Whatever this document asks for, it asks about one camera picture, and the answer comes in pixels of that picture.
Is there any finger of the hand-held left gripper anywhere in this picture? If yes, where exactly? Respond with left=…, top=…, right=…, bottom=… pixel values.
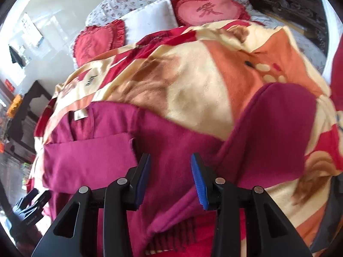
left=15, top=188, right=39, bottom=212
left=32, top=190, right=52, bottom=216

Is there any dark wooden side table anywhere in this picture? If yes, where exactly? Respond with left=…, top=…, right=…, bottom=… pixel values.
left=5, top=80, right=53, bottom=156

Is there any orange object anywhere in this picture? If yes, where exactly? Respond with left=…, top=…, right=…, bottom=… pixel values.
left=7, top=94, right=23, bottom=118

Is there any dark carved wooden headboard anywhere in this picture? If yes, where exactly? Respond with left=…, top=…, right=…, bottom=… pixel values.
left=238, top=0, right=329, bottom=52

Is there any magenta knit sweater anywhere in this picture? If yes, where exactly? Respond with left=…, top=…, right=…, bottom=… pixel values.
left=41, top=82, right=317, bottom=257

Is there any small red heart pillow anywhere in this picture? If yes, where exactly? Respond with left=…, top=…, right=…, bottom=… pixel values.
left=73, top=19, right=126, bottom=66

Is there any large red heart pillow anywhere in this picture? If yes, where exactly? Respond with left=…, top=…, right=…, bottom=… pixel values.
left=171, top=0, right=251, bottom=28

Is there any printed fleece blanket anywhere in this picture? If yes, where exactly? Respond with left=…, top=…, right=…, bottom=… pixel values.
left=27, top=20, right=343, bottom=257

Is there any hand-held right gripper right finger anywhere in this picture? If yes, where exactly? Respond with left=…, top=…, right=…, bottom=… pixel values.
left=190, top=152, right=313, bottom=257

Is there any wall calendar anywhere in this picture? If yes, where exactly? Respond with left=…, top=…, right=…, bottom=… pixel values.
left=21, top=12, right=45, bottom=46

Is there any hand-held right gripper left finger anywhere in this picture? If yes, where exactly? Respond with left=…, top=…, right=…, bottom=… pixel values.
left=32, top=152, right=152, bottom=257

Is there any white pillow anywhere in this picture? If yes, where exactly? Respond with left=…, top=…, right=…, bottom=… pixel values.
left=119, top=0, right=179, bottom=45

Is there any black hanging cloth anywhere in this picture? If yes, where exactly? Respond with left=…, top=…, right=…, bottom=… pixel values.
left=9, top=44, right=26, bottom=67

